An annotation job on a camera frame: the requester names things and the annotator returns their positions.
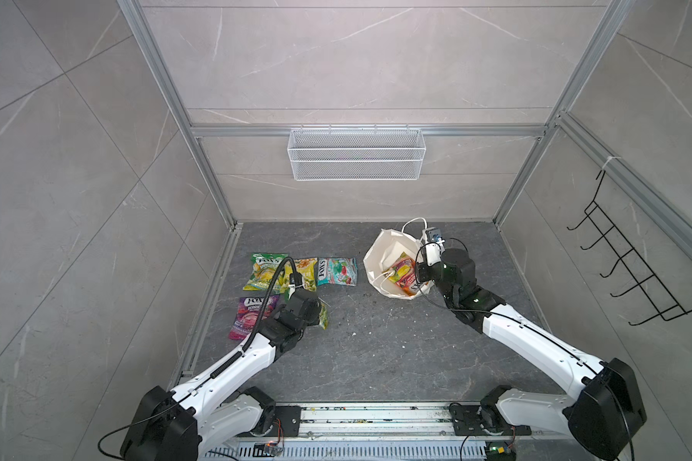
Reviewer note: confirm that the orange pink Fox's candy bag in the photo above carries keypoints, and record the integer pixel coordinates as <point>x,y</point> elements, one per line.
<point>402,273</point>

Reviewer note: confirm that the yellow snack bag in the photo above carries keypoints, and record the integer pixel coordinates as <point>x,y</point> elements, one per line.
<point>307,270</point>

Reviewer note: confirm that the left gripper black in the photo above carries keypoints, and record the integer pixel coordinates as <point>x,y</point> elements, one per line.
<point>315,314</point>

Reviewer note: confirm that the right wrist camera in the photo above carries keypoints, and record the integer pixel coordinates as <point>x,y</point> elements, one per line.
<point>432,246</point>

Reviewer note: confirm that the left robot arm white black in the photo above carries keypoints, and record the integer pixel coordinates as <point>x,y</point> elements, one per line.
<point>204,412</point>

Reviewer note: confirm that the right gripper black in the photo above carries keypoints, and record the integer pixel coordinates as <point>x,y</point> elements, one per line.
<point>423,275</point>

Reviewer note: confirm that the white floral paper bag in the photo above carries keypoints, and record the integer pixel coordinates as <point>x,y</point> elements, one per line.
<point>391,263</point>

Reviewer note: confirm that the black wire hook rack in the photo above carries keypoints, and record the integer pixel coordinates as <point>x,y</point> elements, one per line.
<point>630,261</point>

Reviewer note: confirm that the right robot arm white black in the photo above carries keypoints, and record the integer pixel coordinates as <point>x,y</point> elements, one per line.
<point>601,407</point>

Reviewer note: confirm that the teal snack packet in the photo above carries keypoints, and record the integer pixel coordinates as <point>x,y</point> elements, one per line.
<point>338,271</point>

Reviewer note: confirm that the white wire mesh basket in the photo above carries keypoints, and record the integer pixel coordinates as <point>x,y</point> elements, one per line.
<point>356,154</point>

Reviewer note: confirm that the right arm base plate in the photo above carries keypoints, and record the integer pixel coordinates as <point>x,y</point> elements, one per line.
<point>477,420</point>

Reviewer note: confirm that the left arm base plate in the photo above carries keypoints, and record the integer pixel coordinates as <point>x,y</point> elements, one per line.
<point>279,420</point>

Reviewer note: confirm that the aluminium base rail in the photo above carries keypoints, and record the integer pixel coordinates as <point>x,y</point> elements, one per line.
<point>380,430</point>

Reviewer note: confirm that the green Fox's candy bag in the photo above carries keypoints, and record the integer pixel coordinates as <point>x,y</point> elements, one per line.
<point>264,266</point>
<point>323,316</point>

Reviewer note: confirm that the purple snack packet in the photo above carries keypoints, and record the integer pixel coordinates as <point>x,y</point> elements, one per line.
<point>248,312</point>

